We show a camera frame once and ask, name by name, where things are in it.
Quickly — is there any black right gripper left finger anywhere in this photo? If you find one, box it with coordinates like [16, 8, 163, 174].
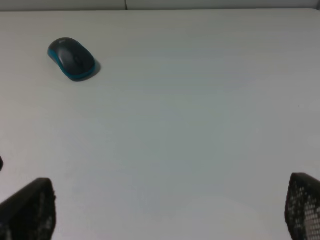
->
[0, 178, 57, 240]

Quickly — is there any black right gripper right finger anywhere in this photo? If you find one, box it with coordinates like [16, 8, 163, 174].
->
[284, 172, 320, 240]

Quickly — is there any black and teal computer mouse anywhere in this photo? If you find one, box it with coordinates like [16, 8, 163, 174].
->
[47, 37, 96, 82]

